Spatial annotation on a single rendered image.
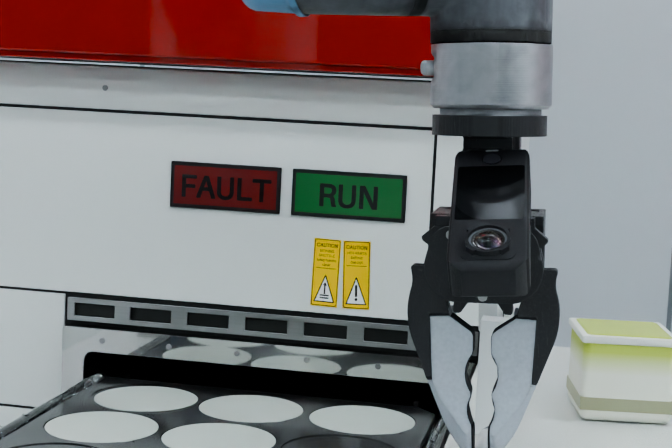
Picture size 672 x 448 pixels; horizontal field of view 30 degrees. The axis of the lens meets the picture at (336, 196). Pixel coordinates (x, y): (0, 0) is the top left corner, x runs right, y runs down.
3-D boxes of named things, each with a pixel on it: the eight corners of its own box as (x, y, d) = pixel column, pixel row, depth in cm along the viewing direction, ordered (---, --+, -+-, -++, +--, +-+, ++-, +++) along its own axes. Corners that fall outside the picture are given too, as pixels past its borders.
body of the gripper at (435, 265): (548, 297, 83) (553, 115, 82) (545, 319, 75) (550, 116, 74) (433, 292, 85) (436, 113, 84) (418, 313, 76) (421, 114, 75)
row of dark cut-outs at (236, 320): (69, 318, 135) (69, 295, 135) (477, 355, 127) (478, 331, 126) (66, 319, 134) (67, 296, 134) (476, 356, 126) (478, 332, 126)
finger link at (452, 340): (480, 436, 83) (487, 298, 82) (472, 462, 77) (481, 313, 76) (433, 432, 84) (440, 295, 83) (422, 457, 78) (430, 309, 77)
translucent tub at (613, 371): (563, 396, 104) (568, 315, 103) (654, 402, 103) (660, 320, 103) (576, 421, 96) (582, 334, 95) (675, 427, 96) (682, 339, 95)
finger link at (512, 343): (540, 438, 82) (538, 299, 82) (537, 464, 76) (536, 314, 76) (492, 437, 83) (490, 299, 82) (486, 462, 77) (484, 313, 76)
